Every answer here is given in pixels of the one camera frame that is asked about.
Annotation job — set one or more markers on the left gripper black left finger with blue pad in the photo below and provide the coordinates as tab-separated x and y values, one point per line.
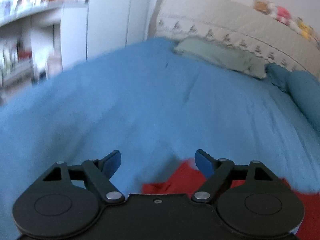
88	182

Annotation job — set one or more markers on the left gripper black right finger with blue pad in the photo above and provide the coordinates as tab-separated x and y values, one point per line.
220	173

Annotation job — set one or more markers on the blue bed cover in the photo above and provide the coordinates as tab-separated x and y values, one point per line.
157	108

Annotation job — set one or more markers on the grey-green folded cloth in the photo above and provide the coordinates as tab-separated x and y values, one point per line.
224	56

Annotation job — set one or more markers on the teal bolster pillow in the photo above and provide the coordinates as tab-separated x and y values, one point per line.
302	86

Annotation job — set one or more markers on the white shelf unit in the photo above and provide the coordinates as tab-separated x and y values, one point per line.
28	39

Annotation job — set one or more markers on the white wardrobe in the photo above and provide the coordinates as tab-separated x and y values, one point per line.
100	26

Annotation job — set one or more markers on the beige embroidered headboard cover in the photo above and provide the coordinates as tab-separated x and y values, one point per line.
235	24

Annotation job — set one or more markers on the plush toys on headboard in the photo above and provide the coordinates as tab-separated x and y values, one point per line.
282	15

